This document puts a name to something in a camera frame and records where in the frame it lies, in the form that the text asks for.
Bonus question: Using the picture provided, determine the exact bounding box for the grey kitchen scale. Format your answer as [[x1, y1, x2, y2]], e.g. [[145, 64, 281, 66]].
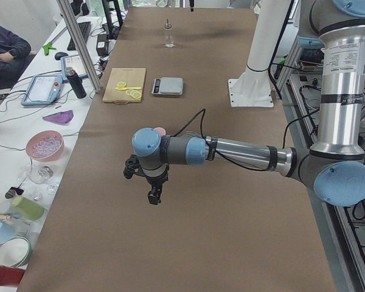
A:
[[150, 77, 184, 96]]

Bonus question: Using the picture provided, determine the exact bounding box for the green cup lying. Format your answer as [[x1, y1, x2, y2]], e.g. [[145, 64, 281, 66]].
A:
[[10, 196, 45, 221]]

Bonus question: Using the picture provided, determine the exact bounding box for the aluminium frame post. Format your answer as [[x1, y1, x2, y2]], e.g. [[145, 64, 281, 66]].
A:
[[57, 0, 102, 93]]

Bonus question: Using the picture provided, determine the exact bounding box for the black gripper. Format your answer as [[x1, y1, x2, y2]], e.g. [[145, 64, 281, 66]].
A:
[[145, 170, 169, 205]]

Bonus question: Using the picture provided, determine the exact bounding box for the wine glass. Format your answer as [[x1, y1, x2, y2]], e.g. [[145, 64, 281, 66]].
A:
[[27, 165, 59, 195]]

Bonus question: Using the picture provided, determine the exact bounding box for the bamboo cutting board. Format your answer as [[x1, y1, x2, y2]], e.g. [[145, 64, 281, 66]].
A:
[[102, 68, 146, 104]]

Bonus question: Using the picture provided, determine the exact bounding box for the pink bowl with ice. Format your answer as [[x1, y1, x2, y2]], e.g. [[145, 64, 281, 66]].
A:
[[26, 130, 64, 162]]

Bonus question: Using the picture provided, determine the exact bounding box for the white camera mast base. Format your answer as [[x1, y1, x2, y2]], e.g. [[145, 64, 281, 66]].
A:
[[228, 0, 293, 108]]

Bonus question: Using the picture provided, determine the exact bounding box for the black water bottle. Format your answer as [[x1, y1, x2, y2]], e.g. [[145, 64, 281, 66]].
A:
[[65, 67, 86, 99]]

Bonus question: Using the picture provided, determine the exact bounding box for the blue teach pendant near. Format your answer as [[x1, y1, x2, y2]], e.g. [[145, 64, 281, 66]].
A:
[[21, 75, 63, 106]]

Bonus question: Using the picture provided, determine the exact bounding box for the seated person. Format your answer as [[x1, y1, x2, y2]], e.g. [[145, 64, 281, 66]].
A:
[[0, 26, 31, 89]]

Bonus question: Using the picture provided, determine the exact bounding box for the blue teach pendant far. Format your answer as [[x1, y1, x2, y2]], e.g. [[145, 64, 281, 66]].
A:
[[60, 55, 88, 82]]

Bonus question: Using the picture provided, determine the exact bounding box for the black keyboard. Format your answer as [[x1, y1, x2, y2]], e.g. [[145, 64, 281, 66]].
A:
[[66, 21, 92, 52]]

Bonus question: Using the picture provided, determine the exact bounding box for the black computer mouse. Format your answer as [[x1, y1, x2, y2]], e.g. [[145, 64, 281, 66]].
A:
[[54, 52, 68, 60]]

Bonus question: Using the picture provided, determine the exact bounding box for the blue teach pendant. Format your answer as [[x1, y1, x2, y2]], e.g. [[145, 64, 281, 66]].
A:
[[60, 55, 88, 82], [21, 75, 63, 106]]

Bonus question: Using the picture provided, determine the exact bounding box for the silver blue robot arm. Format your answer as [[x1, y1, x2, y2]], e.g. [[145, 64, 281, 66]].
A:
[[123, 1, 365, 207]]

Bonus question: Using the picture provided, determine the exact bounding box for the yellow plastic knife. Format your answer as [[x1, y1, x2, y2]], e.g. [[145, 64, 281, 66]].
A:
[[115, 86, 142, 91]]

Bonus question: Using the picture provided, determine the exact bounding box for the red cup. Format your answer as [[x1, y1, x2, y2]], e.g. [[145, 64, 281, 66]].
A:
[[0, 265, 25, 287]]

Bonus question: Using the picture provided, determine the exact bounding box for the white green rimmed bowl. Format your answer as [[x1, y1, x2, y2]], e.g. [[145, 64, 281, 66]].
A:
[[0, 237, 32, 268]]

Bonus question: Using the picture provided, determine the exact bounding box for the light blue cup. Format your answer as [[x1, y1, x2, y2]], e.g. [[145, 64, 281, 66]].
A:
[[0, 221, 16, 244]]

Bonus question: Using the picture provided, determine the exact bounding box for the pink plastic cup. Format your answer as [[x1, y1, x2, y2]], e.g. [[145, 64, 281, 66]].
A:
[[154, 127, 166, 136]]

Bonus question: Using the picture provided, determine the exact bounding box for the lemon slice pair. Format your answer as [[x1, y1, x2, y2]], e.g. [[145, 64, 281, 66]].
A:
[[126, 89, 142, 100]]

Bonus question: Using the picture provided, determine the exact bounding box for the purple cloth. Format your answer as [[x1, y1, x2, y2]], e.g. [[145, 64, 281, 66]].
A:
[[42, 110, 74, 125]]

